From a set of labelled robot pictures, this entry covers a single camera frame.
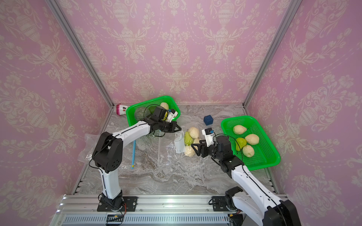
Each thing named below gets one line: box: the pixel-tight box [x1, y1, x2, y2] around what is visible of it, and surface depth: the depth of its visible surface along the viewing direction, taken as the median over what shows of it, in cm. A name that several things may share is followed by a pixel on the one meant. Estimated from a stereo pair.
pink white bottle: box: [115, 103, 129, 116], surface depth 111 cm
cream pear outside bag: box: [192, 138, 201, 145], surface depth 93 cm
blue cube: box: [203, 114, 214, 126], surface depth 108 cm
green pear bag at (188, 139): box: [184, 129, 194, 146], surface depth 95 cm
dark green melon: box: [135, 106, 147, 122], surface depth 102 cm
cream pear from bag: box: [245, 133, 260, 146], surface depth 95 cm
